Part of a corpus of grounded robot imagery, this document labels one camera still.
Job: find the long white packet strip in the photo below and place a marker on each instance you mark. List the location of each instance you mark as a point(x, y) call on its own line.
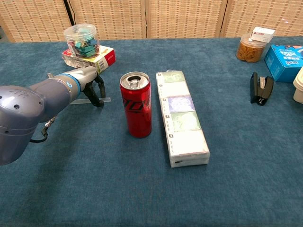
point(182, 118)

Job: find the blue cookie box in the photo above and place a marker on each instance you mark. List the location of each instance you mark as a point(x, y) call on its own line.
point(281, 63)

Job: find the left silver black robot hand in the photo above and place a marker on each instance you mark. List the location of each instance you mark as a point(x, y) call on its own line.
point(91, 80)

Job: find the clear plastic straw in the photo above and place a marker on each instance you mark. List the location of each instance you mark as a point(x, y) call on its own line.
point(107, 99)

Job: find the small white box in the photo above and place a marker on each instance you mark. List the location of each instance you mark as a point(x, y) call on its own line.
point(262, 34)

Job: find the clear jar of binder clips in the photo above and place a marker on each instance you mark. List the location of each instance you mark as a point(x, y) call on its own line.
point(80, 35)

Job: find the red soda can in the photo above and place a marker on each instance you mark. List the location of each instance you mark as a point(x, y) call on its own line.
point(137, 111)

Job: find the black stapler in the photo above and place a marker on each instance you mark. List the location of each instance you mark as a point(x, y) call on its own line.
point(262, 92)

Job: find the clear jar of rubber bands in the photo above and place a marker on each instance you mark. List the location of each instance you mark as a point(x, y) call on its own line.
point(248, 53)

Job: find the black tripod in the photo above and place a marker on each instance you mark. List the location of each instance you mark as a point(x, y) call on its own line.
point(69, 11)

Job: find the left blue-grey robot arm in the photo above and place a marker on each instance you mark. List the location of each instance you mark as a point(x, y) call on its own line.
point(23, 113)

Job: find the blue table mat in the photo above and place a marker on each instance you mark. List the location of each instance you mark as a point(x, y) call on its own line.
point(94, 177)

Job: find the bamboo folding screen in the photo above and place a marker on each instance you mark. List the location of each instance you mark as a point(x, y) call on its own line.
point(184, 19)

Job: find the red white carton box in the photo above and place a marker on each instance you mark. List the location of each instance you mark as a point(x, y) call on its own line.
point(107, 59)

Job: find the cream lidded food container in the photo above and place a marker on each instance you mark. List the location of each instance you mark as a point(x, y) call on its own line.
point(298, 89)

